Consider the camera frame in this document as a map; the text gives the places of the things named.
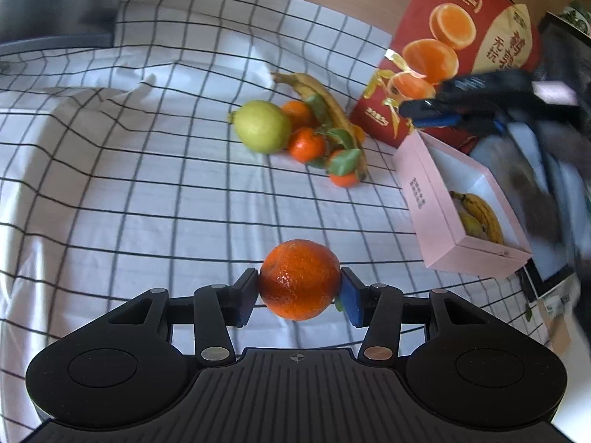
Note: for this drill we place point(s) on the dark grey panel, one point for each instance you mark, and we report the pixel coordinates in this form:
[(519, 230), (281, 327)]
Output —
[(55, 0)]

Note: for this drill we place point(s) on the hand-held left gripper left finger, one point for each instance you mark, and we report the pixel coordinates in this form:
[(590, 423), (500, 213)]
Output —
[(244, 300)]

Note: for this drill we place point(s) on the pink cardboard box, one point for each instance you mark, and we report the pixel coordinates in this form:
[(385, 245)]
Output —
[(429, 203)]

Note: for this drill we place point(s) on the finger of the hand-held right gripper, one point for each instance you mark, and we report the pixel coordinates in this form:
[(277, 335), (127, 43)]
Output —
[(425, 108), (480, 85)]

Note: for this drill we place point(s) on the small green pear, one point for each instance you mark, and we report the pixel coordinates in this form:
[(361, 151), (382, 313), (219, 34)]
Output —
[(263, 127)]

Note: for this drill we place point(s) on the person's right hand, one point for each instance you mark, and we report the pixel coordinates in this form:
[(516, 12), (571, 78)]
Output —
[(540, 184)]

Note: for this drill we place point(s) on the black white printed carton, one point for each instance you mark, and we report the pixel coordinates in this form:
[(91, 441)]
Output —
[(570, 55)]

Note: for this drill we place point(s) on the white black-grid cloth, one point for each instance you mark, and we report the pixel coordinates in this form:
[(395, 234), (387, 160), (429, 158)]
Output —
[(115, 194)]

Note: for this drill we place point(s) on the fat bruised yellow banana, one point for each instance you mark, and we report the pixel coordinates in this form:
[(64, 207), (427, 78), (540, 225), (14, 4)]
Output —
[(485, 217)]

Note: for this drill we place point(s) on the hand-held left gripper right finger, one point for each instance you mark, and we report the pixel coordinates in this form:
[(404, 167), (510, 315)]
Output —
[(352, 300)]

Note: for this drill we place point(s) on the slim brown-spotted banana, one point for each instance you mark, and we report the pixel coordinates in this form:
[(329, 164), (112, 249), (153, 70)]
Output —
[(332, 106)]

